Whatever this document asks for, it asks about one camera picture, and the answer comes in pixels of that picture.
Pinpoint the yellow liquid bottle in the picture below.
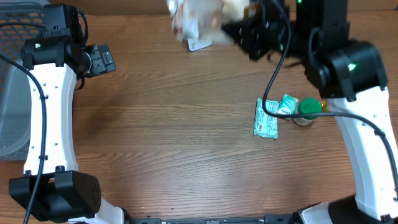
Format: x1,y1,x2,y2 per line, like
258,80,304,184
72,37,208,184
321,100,329,113

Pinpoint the small teal white box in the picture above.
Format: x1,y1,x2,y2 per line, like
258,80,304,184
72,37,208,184
277,94,299,115

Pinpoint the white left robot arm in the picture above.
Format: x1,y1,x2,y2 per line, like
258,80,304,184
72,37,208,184
9,4,129,223

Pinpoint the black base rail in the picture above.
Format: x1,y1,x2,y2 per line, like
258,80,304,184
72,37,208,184
125,215,295,224

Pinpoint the beige brown snack bag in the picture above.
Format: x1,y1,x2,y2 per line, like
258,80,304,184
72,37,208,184
165,0,251,44

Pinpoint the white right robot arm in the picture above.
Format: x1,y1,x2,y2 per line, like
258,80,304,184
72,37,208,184
221,0,397,223

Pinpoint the teal snack packet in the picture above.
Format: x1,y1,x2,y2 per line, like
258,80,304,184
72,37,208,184
253,98,279,139

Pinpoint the white barcode scanner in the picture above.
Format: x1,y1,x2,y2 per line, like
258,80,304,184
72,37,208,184
187,39,213,52

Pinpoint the green lid jar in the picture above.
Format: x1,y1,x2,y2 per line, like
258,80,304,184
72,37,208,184
294,98,322,126

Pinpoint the grey plastic mesh basket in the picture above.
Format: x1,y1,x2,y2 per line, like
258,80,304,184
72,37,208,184
1,0,49,161

